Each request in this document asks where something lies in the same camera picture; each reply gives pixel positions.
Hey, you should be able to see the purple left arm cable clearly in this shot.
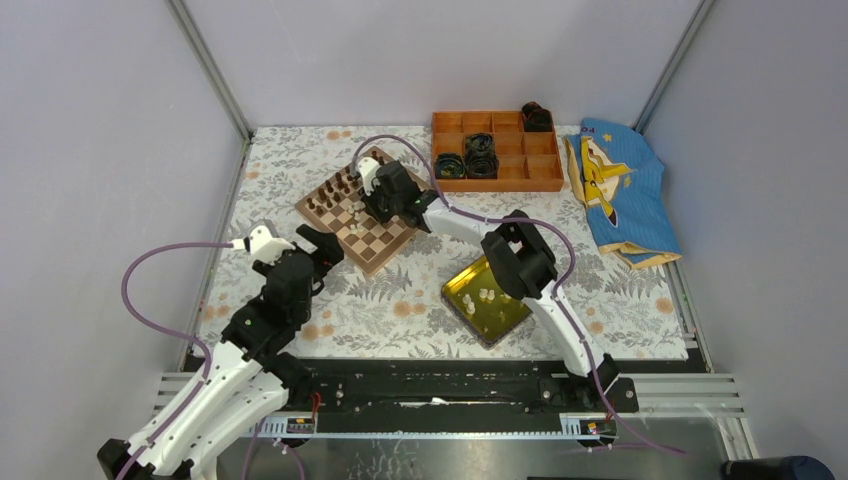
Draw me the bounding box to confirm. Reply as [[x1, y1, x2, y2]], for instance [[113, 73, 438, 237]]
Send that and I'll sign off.
[[109, 239, 256, 480]]

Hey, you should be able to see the black rolled strap centre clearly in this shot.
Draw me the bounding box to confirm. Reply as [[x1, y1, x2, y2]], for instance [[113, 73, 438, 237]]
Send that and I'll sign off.
[[462, 132, 501, 181]]

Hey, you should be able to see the wooden chess board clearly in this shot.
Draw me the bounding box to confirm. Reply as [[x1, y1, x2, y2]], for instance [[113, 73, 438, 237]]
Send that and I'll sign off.
[[295, 165, 418, 276]]

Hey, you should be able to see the black rolled strap corner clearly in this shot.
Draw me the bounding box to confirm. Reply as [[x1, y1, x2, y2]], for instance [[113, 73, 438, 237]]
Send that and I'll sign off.
[[521, 102, 554, 133]]

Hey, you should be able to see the gold metal tin tray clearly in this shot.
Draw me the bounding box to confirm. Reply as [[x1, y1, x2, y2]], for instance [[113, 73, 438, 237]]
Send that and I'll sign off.
[[441, 256, 531, 349]]

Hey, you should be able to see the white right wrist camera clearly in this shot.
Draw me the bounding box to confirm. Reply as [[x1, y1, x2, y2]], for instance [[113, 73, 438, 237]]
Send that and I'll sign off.
[[356, 157, 381, 196]]

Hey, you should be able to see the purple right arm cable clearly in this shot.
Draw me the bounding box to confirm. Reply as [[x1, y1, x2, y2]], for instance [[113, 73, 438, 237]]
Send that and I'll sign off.
[[351, 133, 690, 458]]

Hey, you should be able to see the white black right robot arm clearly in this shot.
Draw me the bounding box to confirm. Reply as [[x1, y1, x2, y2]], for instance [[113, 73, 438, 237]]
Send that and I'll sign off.
[[351, 157, 620, 412]]

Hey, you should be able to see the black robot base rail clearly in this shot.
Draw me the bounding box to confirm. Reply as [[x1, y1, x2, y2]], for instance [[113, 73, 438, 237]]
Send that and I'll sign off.
[[282, 359, 639, 435]]

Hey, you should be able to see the white pawn cluster piece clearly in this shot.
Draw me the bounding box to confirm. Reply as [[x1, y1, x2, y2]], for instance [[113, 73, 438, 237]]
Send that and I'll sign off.
[[349, 208, 366, 234]]

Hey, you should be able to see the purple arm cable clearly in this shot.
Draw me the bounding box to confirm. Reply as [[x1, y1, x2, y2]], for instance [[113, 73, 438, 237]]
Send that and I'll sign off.
[[109, 239, 256, 480], [351, 133, 690, 458]]

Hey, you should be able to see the orange compartment tray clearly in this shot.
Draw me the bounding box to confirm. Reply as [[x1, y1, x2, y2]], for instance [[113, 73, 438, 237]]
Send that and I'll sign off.
[[431, 110, 565, 192]]

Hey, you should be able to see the dark blue cylinder object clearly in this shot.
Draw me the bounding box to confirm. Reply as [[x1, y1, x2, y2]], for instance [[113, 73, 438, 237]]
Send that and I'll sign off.
[[719, 456, 835, 480]]

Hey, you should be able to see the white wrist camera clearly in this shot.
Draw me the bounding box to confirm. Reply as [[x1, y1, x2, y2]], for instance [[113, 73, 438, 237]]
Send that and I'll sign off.
[[356, 157, 381, 196], [231, 220, 296, 264]]

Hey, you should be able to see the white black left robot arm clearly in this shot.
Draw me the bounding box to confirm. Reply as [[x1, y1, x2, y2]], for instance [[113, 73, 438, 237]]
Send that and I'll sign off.
[[97, 223, 344, 479]]

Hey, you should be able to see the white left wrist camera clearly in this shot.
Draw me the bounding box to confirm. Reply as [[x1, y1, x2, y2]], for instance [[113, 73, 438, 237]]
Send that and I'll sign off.
[[231, 220, 296, 264]]

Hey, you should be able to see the blue pikachu cloth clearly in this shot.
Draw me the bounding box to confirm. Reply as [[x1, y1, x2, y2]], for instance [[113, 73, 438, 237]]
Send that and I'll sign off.
[[564, 118, 682, 269]]

